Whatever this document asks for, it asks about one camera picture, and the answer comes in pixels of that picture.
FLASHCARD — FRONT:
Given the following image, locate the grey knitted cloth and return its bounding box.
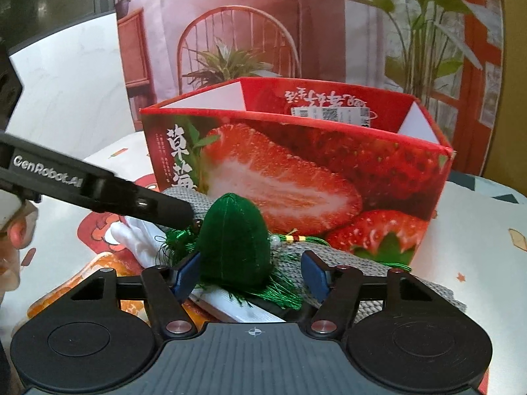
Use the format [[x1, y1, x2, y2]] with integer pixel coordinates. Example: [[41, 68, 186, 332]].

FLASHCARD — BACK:
[[161, 184, 468, 326]]

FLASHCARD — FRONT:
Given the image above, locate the green tasselled zongzi ornament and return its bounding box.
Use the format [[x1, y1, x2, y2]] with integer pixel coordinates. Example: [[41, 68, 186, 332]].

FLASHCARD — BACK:
[[156, 187, 330, 310]]

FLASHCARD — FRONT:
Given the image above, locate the red strawberry cardboard box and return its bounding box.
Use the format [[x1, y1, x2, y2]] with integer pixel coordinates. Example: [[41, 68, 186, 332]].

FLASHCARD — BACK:
[[141, 77, 455, 265]]

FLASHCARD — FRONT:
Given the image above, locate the printed living room backdrop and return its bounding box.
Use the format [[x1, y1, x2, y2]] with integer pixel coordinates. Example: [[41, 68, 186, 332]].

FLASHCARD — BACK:
[[114, 0, 504, 175]]

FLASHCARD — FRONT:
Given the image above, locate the person's left hand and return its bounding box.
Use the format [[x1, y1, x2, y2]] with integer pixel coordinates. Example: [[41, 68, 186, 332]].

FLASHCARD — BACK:
[[1, 197, 39, 300]]

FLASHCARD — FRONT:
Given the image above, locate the white patterned table mat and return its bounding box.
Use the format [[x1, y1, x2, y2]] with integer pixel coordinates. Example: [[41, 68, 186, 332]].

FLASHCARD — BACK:
[[0, 131, 527, 395]]

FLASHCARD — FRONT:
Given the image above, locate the yellow wooden board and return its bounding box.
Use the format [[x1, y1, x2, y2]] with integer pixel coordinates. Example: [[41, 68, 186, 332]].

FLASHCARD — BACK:
[[484, 0, 526, 194]]

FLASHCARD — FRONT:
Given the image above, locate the dark window frame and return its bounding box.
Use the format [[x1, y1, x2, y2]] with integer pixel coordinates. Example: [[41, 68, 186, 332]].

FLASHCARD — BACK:
[[0, 0, 119, 56]]

